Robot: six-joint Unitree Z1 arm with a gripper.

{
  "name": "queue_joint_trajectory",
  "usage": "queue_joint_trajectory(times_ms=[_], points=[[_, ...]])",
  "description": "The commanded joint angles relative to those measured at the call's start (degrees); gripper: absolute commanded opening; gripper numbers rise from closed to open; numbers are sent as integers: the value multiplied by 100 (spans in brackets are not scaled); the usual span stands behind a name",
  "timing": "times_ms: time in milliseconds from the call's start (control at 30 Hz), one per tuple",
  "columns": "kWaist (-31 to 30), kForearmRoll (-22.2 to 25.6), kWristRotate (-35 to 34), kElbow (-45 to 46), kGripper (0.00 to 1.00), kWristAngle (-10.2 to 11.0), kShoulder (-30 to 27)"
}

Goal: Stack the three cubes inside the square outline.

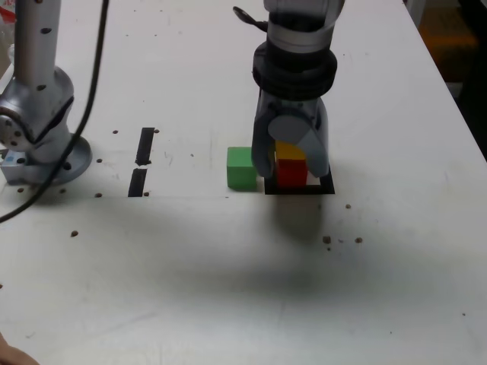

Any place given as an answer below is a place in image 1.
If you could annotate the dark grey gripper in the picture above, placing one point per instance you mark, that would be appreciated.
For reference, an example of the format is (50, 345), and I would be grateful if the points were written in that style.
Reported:
(293, 106)

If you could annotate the yellow cube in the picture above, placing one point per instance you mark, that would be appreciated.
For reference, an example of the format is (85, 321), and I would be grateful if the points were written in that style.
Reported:
(289, 152)

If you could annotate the red cube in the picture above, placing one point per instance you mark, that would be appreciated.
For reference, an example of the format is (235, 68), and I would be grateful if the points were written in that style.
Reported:
(292, 173)

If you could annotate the green cube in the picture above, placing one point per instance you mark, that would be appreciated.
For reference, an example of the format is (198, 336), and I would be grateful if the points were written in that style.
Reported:
(240, 171)

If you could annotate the black tape square outline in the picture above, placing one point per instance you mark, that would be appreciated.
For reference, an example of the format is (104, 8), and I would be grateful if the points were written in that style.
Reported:
(296, 191)

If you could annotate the person's hand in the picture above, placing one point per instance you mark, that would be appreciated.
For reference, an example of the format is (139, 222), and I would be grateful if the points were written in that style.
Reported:
(13, 353)

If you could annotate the black tape strip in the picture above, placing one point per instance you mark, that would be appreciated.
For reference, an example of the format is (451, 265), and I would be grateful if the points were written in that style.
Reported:
(146, 144)

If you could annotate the clear plastic water bottle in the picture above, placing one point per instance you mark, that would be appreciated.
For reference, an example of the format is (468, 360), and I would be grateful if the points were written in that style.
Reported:
(5, 38)

